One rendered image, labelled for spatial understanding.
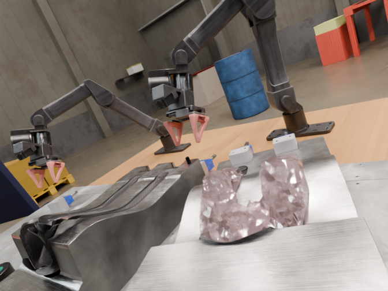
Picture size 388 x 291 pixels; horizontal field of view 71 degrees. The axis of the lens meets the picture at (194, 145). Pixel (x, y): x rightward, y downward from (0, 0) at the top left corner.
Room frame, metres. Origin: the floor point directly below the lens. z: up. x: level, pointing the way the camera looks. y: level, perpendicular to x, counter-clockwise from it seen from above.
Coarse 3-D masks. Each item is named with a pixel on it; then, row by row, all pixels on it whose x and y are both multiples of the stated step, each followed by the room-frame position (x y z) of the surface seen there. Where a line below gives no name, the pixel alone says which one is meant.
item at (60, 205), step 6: (60, 198) 0.99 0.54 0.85; (66, 198) 1.01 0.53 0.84; (72, 198) 1.03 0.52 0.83; (48, 204) 0.98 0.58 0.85; (54, 204) 0.97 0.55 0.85; (60, 204) 0.97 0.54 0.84; (66, 204) 0.99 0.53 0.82; (54, 210) 0.97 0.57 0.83; (60, 210) 0.97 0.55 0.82; (66, 210) 0.98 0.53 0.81
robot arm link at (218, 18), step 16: (224, 0) 0.79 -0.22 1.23; (240, 0) 0.78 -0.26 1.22; (256, 0) 0.76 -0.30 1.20; (272, 0) 0.76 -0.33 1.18; (208, 16) 0.80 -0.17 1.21; (224, 16) 0.79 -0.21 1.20; (256, 16) 0.76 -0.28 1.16; (192, 32) 0.80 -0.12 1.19; (208, 32) 0.80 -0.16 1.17; (176, 48) 0.79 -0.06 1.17; (192, 48) 0.79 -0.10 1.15
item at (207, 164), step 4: (212, 156) 0.82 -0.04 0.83; (216, 156) 0.83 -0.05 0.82; (200, 160) 0.81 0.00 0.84; (204, 160) 0.79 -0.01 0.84; (208, 160) 0.78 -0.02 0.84; (212, 160) 0.81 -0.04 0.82; (204, 164) 0.74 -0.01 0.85; (208, 164) 0.76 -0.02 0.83; (212, 164) 0.78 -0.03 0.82; (204, 168) 0.74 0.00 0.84; (208, 168) 0.76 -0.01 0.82; (204, 172) 0.73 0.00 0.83
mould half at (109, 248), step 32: (192, 160) 0.68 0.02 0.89; (128, 192) 0.66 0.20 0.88; (160, 192) 0.58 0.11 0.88; (96, 224) 0.44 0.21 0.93; (128, 224) 0.48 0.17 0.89; (160, 224) 0.53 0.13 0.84; (64, 256) 0.41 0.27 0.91; (96, 256) 0.42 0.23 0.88; (128, 256) 0.46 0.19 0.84; (0, 288) 0.49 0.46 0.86; (32, 288) 0.45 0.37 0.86; (64, 288) 0.40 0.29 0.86; (96, 288) 0.40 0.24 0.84
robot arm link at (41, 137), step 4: (32, 132) 1.07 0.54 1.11; (36, 132) 1.06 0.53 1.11; (40, 132) 1.06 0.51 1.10; (44, 132) 1.07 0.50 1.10; (48, 132) 1.08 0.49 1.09; (32, 136) 1.09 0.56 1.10; (36, 136) 1.06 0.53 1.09; (40, 136) 1.06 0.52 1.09; (44, 136) 1.06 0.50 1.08; (48, 136) 1.07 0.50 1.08; (32, 140) 1.07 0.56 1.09; (36, 140) 1.05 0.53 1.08; (40, 140) 1.05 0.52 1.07; (44, 140) 1.05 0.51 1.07; (48, 140) 1.06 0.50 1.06
